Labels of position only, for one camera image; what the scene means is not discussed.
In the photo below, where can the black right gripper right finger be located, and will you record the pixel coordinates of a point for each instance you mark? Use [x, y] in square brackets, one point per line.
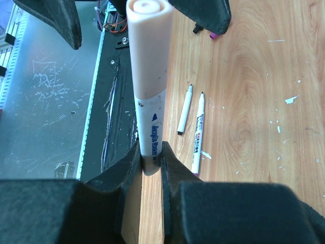
[195, 211]

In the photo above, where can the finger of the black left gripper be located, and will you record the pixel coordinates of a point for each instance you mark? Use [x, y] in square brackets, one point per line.
[62, 15]
[213, 15]

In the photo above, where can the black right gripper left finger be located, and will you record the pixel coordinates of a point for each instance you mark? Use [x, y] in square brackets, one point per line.
[105, 209]

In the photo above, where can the purple pen cap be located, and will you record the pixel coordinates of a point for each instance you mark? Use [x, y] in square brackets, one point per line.
[213, 36]

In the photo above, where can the black pen cap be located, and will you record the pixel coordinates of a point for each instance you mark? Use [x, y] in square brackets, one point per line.
[197, 28]

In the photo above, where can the purple cap marker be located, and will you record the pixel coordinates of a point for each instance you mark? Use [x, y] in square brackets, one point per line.
[198, 136]

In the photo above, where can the peach cap marker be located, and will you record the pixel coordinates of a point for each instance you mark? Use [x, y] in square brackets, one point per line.
[149, 33]

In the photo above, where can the black marker without cap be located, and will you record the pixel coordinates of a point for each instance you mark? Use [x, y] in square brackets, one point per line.
[184, 113]

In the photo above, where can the aluminium frame rail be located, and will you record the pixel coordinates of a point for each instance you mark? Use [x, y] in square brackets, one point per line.
[11, 42]

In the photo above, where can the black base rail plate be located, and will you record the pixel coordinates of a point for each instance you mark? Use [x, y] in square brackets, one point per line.
[111, 123]

